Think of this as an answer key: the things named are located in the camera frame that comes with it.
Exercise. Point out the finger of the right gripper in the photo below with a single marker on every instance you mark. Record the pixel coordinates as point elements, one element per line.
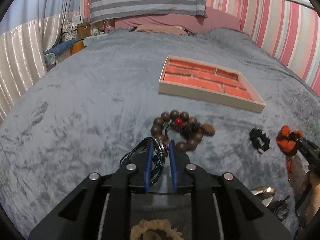
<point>304,145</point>

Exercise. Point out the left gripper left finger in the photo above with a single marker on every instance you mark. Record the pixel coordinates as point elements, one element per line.
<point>148,166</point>

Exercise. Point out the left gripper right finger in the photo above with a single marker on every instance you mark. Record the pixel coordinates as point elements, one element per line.
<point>173,167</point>

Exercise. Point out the orange scrunchie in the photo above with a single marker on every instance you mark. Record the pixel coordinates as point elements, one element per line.
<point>286,142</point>

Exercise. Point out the black scrunchie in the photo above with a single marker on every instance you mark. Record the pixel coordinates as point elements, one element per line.
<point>260,141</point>

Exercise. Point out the gold hair clip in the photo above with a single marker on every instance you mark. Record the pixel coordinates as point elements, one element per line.
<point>264,192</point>

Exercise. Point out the black hair clip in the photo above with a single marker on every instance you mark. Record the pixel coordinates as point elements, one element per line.
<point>280,208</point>

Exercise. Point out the cream scrunchie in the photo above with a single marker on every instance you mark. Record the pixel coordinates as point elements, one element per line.
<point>155,229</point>

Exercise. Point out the white tray brick-pattern lining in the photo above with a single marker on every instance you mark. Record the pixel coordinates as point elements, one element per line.
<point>204,81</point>

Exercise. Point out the grey plush bed blanket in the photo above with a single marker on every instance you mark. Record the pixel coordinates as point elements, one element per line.
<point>97,105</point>

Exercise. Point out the beige folded cloth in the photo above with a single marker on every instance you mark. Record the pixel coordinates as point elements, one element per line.
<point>166,29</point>

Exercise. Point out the pink headboard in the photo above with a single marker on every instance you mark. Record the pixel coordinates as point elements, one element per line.
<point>195,24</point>

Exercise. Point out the blue cloth on furniture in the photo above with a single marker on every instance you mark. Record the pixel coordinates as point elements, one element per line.
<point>59,49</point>

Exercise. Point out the brown storage box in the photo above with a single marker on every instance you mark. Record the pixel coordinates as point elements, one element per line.
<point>83,30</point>

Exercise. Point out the white shiny curtain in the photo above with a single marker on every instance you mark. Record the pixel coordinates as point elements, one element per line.
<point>22,56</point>

